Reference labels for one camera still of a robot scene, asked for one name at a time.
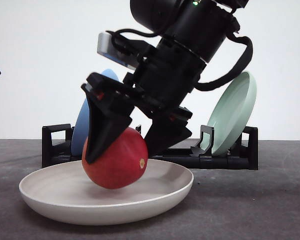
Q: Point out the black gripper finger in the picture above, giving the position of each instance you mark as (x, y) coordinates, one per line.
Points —
(162, 133)
(107, 120)

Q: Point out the black plastic dish rack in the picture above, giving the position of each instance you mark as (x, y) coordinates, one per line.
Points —
(57, 149)

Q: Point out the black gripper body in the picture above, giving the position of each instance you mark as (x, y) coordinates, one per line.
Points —
(160, 81)

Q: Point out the green plate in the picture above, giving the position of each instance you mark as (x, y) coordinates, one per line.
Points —
(231, 114)

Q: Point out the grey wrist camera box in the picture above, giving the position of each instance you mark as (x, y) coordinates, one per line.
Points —
(106, 47)

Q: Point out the red pomegranate fruit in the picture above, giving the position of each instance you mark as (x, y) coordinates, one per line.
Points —
(122, 161)

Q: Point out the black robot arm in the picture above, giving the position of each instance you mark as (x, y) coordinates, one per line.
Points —
(197, 26)

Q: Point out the blue plate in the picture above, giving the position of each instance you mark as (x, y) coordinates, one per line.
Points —
(81, 124)

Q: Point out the white plate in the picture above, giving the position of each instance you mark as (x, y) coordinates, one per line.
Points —
(64, 194)

